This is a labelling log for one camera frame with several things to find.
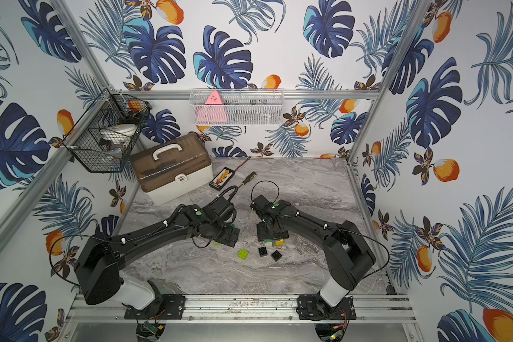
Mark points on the black wire basket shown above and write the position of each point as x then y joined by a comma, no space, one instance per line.
84,142

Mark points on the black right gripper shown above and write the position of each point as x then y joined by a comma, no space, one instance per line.
261,235

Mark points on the black square brick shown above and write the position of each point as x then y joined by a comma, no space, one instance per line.
276,256
262,251

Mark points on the black bit holder case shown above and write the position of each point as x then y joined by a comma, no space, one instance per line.
222,178

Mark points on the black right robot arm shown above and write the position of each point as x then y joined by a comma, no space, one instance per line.
348,256

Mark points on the black yellow screwdriver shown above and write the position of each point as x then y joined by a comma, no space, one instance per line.
248,179

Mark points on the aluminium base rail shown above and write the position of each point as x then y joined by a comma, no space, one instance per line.
254,309

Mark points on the white storage box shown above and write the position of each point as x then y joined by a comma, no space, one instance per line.
173,169

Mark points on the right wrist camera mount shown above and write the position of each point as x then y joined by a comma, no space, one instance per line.
263,208

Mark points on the pink triangle card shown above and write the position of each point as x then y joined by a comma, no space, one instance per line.
213,111

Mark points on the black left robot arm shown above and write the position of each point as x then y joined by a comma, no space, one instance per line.
99,265

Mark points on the white round object in basket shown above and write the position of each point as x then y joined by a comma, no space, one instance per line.
119,134

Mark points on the clear mesh wall shelf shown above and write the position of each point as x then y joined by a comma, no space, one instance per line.
245,106

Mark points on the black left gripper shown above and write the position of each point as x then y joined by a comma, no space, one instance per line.
224,233

